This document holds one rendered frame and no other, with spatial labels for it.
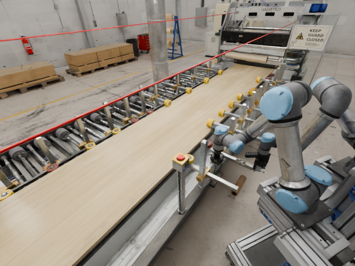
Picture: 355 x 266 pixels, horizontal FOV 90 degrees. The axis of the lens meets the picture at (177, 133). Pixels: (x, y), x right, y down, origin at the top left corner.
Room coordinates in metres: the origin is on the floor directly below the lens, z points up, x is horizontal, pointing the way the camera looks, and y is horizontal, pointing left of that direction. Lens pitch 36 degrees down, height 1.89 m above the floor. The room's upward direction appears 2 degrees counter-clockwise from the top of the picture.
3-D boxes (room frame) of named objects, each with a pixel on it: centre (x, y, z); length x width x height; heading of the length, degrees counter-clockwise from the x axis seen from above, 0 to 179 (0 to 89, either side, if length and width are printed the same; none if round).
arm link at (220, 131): (0.86, -0.26, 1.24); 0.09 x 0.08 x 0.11; 32
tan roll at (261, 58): (3.47, -1.52, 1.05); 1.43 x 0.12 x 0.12; 52
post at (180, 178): (0.69, -0.01, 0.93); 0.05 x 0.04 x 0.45; 142
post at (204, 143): (0.90, -0.17, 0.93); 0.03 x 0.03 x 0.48; 52
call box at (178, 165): (0.69, -0.01, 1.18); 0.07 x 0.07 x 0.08; 52
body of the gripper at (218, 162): (0.86, -0.26, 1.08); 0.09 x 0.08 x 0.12; 162
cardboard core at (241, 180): (1.39, -0.75, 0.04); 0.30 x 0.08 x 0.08; 142
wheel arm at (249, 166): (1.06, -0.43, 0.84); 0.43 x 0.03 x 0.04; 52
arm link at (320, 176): (0.52, -0.62, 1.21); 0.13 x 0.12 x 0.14; 122
